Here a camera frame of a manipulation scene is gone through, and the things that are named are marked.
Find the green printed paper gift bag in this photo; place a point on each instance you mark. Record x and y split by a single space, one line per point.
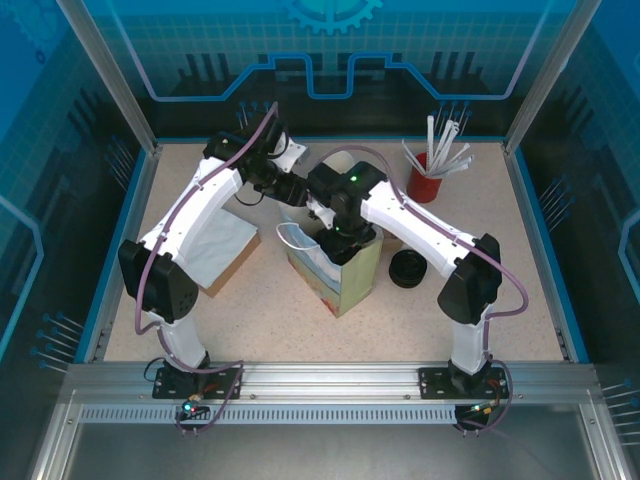
355 280

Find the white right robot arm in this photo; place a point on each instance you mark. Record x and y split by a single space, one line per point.
415 220

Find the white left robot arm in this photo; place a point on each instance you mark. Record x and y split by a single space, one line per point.
200 210

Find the black plastic cup lid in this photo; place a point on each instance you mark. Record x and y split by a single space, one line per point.
407 269

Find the red straw holder cup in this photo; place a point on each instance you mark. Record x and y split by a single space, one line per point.
424 185

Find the white wrapped straw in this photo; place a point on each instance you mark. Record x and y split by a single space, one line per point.
457 152
430 140
457 166
412 155

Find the white straws bundle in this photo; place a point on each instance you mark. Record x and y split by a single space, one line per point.
446 142

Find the slotted aluminium strip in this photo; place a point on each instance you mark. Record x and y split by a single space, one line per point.
325 414

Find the aluminium frame rail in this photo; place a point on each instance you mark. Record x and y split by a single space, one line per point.
325 382

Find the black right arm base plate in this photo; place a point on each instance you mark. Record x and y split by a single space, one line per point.
435 382

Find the aluminium enclosure post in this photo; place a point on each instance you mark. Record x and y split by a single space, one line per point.
545 80
115 80

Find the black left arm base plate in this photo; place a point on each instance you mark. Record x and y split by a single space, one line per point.
225 382

